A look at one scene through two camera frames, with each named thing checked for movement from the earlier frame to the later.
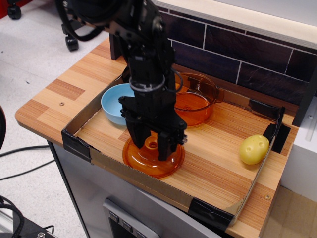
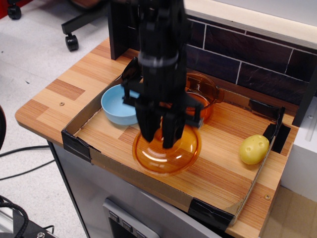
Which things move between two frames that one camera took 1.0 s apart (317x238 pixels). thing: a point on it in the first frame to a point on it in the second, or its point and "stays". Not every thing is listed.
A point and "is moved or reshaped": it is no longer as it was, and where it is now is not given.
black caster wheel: (14, 12) stays
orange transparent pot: (195, 101) stays
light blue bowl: (110, 104) stays
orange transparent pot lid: (145, 160) is moved or reshaped
